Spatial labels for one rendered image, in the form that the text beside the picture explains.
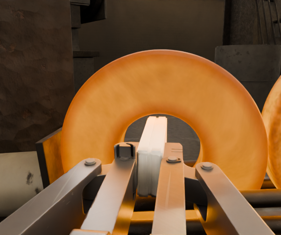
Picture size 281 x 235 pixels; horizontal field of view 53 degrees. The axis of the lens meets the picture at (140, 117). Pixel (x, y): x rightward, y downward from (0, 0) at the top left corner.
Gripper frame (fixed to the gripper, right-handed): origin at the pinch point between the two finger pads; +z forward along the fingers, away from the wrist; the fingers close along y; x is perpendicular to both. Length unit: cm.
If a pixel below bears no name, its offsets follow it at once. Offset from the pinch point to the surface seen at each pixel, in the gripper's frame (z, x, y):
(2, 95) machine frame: 17.2, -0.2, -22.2
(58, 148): 1.1, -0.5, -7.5
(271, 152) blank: 1.1, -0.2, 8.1
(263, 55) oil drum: 233, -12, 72
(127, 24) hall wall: 687, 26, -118
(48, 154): -0.6, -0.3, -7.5
